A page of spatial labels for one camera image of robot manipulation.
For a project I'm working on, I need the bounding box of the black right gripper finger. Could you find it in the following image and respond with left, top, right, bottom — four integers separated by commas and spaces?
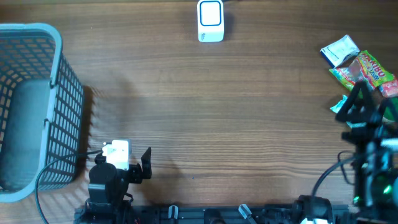
377, 98, 397, 123
335, 81, 376, 123

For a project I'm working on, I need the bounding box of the red white candy packet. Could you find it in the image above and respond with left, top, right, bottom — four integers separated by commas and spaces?
378, 78, 398, 98

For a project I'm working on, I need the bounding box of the teal tissue packet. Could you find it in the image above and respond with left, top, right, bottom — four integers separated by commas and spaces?
330, 95, 366, 129

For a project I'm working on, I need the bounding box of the Haribo gummy bag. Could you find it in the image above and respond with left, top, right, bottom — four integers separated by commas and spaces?
329, 50, 396, 91

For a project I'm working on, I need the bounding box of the white snack packet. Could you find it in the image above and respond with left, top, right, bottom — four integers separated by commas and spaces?
320, 35, 360, 68

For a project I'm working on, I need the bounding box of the green lid jar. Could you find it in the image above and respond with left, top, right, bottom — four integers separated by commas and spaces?
383, 97, 397, 122

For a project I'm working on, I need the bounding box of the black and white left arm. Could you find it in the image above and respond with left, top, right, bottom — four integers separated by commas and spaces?
73, 147, 152, 224

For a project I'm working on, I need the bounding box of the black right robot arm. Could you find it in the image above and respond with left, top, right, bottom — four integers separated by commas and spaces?
290, 82, 397, 223

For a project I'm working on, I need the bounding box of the white barcode scanner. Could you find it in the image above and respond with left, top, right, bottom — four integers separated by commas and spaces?
197, 0, 224, 43

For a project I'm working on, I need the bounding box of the grey plastic mesh basket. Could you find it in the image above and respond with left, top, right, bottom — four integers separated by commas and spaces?
1, 23, 85, 203

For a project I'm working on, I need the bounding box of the black left camera cable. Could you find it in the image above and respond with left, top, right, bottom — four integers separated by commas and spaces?
34, 149, 103, 224

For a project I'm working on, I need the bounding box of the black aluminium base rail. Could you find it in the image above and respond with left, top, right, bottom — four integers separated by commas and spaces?
73, 204, 348, 224

